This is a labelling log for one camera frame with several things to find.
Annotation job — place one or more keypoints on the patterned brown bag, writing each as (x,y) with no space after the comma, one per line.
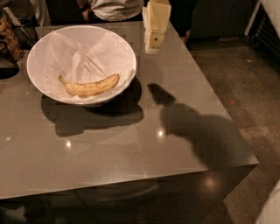
(9,37)

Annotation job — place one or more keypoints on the yellow spotted banana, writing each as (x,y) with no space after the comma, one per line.
(90,89)

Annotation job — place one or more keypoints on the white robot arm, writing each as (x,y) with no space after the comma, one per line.
(247,81)

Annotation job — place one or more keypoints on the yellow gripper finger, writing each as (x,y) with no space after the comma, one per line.
(155,20)

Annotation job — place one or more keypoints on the dark object at left edge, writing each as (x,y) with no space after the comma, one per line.
(8,66)

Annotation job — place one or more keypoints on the white bowl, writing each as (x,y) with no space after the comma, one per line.
(35,64)

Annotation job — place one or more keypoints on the person in light shirt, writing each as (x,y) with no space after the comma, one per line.
(107,11)

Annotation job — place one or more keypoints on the white paper liner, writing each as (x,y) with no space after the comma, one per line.
(83,56)

